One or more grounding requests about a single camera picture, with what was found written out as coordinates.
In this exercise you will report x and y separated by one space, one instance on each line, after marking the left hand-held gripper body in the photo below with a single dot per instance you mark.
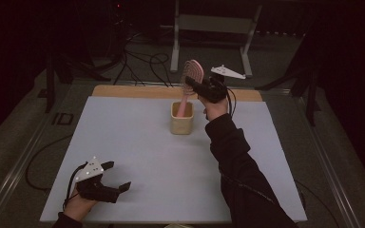
90 169

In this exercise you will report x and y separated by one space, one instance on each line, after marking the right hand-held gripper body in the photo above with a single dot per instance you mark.
214 90

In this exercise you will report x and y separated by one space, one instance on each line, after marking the pink hairbrush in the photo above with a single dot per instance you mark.
193 69

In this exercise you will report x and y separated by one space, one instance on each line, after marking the beige square cup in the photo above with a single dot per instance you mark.
181 126

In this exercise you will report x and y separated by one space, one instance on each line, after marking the person's right hand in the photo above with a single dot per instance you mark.
216 110

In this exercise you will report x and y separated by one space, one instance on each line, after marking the person's left hand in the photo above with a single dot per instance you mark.
77 207

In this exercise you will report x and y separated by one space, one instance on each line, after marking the pale grey table mat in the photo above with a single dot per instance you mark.
158 171

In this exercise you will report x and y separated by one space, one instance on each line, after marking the white metal stand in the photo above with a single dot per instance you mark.
175 47

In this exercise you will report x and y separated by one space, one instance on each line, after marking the black stand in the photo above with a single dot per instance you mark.
50 85
312 101

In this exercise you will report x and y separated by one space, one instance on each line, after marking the aluminium frame rail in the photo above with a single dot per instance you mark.
15 171
329 177

